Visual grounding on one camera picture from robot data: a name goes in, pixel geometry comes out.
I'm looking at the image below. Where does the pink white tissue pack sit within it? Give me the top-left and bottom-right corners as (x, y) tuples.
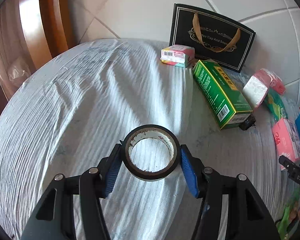
(272, 118), (300, 165)

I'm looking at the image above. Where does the black tape roll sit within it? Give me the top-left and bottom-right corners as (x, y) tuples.
(121, 125), (181, 181)

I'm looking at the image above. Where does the colourful pink tissue pack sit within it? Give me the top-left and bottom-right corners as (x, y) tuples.
(160, 44), (194, 68)

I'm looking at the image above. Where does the black cylinder object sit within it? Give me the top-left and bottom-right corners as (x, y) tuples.
(239, 114), (256, 131)

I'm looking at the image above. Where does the green snack bag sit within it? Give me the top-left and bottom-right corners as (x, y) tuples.
(263, 88), (288, 121)

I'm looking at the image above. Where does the pink tissue pack standing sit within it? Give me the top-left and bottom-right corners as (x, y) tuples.
(242, 68), (286, 109)

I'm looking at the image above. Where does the green cardboard box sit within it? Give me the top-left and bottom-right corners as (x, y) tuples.
(193, 60), (253, 129)

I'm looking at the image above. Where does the white striped bed sheet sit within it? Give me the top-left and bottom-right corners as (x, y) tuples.
(0, 38), (300, 240)

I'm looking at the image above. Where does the black gift bag gold handle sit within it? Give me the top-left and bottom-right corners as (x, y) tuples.
(170, 3), (256, 73)

